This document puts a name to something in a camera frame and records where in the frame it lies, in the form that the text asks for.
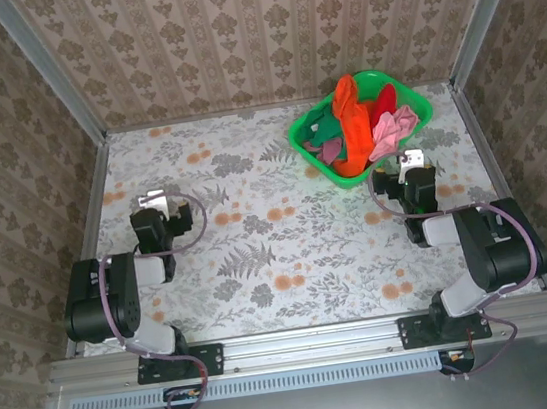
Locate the light pink t-shirt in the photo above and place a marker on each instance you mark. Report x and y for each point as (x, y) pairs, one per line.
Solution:
(395, 130)

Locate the aluminium table edge rail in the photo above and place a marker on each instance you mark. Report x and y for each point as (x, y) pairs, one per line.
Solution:
(312, 343)

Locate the black connector box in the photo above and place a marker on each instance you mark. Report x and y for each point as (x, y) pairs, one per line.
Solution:
(458, 361)
(183, 397)

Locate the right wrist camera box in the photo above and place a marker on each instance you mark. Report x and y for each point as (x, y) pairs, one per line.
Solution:
(423, 192)

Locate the red t-shirt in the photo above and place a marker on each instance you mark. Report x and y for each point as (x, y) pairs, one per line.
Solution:
(383, 101)

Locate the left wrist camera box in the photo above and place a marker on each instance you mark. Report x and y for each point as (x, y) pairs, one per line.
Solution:
(148, 231)

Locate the green plastic basket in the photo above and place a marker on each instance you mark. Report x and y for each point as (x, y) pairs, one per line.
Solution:
(351, 180)

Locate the aluminium frame post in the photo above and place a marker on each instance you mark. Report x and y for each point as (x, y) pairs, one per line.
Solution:
(490, 9)
(46, 68)

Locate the orange t-shirt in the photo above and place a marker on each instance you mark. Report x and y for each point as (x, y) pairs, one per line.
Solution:
(354, 128)

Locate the mauve t-shirt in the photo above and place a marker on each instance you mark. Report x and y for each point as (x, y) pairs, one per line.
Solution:
(331, 150)

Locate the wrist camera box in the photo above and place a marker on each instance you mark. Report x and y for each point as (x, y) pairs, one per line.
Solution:
(423, 192)
(148, 231)

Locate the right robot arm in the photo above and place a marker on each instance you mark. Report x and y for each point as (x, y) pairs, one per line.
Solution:
(502, 255)

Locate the green t-shirt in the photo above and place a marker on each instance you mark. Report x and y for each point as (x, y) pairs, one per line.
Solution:
(326, 127)

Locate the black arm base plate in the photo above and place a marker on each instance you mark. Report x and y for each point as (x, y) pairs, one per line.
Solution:
(414, 332)
(208, 359)

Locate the aluminium side rail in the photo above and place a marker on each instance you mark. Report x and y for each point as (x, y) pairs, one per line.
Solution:
(96, 197)
(480, 147)

